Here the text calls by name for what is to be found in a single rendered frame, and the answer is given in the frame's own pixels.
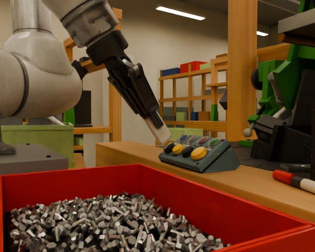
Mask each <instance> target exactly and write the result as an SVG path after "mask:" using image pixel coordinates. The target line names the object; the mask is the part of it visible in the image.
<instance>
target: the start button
mask: <svg viewBox="0 0 315 252"><path fill-rule="evenodd" d="M206 153H207V151H206V149H205V148H204V147H198V148H196V149H194V150H193V151H192V152H191V158H192V159H193V160H198V159H200V158H202V157H203V156H204V155H205V154H206Z"/></svg>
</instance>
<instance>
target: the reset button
mask: <svg viewBox="0 0 315 252"><path fill-rule="evenodd" d="M183 149H184V147H183V145H181V144H178V145H176V146H175V147H174V148H173V149H172V152H173V154H178V153H180V152H181V151H182V150H183Z"/></svg>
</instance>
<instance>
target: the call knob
mask: <svg viewBox="0 0 315 252"><path fill-rule="evenodd" d="M174 147H175V144H174V143H173V142H170V143H168V144H166V145H165V146H164V148H163V150H164V152H165V153H167V152H170V151H171V150H172V149H173V148H174Z"/></svg>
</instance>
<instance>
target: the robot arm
mask: <svg viewBox="0 0 315 252"><path fill-rule="evenodd" d="M10 8H11V20H12V33H13V35H12V36H11V37H10V38H9V39H8V40H7V41H6V42H5V43H4V45H3V49H1V48H0V126H1V119H3V118H6V117H9V118H22V119H35V118H47V117H52V116H56V115H59V114H62V113H64V112H66V111H68V110H70V109H72V108H73V107H74V106H75V105H76V104H77V103H78V102H79V100H80V98H81V95H82V81H81V79H80V76H79V74H78V72H77V71H76V69H75V68H74V67H73V66H72V65H71V63H70V61H69V58H68V56H67V53H66V51H65V47H64V45H63V44H62V43H61V42H60V41H59V40H58V39H57V38H56V37H55V36H53V24H52V13H53V14H54V15H55V16H56V17H57V18H58V19H59V20H60V22H61V23H62V26H63V27H64V28H65V29H66V30H67V32H68V33H69V35H70V36H71V38H72V40H73V41H74V42H75V44H76V45H77V47H78V48H80V49H81V48H83V47H86V48H87V49H86V53H87V55H88V56H89V58H90V59H91V61H92V62H93V64H94V65H95V66H100V65H101V64H103V63H104V65H105V67H106V69H107V71H108V74H109V77H107V79H108V81H109V82H110V83H111V84H112V85H113V86H114V87H115V88H116V90H117V91H118V92H119V93H120V95H121V96H122V97H123V99H124V100H125V101H126V103H127V104H128V105H129V106H130V108H131V109H132V110H133V112H134V113H135V114H136V115H137V114H139V115H140V116H141V117H142V118H143V120H144V122H145V123H146V125H147V126H148V128H149V129H150V131H151V132H152V134H153V135H154V137H155V138H156V140H157V142H158V143H159V144H160V145H163V144H165V143H166V142H167V141H168V140H169V139H170V138H172V137H173V136H172V134H171V132H170V131H169V129H168V128H167V126H166V124H165V123H164V121H163V120H162V118H161V116H160V115H159V113H158V112H157V109H158V108H159V107H160V106H159V103H158V101H157V99H156V97H155V95H154V93H153V91H152V89H151V87H150V85H149V83H148V80H147V78H146V76H145V74H144V70H143V66H142V65H141V64H140V63H137V64H136V65H135V64H133V63H132V61H131V60H130V58H129V57H128V56H127V55H126V54H125V52H124V50H125V49H126V48H127V47H128V46H129V44H128V42H127V41H126V39H125V37H124V36H123V34H122V33H121V31H120V30H118V29H117V30H116V29H115V27H116V26H117V25H118V24H119V20H118V19H117V17H116V15H115V14H114V12H113V10H112V9H111V7H110V5H109V4H108V1H107V0H10ZM16 153H17V148H16V147H15V146H12V145H8V144H5V143H4V142H3V141H2V133H1V127H0V156H1V155H14V154H16Z"/></svg>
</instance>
